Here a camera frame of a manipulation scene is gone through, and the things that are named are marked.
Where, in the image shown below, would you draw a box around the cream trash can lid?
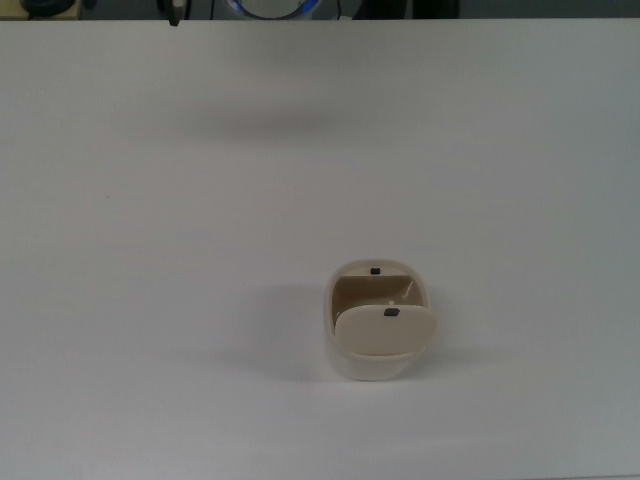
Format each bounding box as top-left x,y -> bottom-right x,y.
333,304 -> 441,359

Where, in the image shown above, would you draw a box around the pale wooden desk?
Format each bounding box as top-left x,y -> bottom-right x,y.
0,0 -> 80,22

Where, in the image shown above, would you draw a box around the small cream trash can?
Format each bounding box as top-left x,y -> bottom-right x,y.
323,258 -> 441,384

